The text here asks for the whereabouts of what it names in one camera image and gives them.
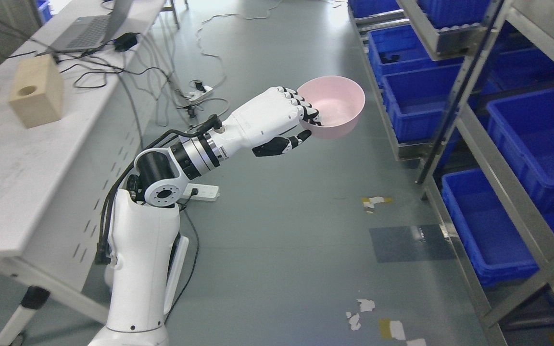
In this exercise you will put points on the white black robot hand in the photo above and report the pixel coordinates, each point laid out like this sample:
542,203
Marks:
260,123

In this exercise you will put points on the pink bowl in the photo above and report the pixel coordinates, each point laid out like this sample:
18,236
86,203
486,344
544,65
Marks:
339,101

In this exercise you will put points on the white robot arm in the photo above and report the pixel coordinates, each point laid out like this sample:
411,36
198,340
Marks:
141,243

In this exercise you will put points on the steel shelf rack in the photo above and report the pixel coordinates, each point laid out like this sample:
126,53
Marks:
532,302

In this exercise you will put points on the white power strip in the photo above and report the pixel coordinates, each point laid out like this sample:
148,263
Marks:
208,193

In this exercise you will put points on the black power adapter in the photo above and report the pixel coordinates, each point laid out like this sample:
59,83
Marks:
125,42

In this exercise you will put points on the grey laptop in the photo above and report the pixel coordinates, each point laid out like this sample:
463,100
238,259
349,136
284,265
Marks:
92,33

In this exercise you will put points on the white desk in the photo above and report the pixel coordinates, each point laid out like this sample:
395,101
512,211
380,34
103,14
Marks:
54,179

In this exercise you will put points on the wooden block with hole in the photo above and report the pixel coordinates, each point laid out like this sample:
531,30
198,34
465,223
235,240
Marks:
37,96

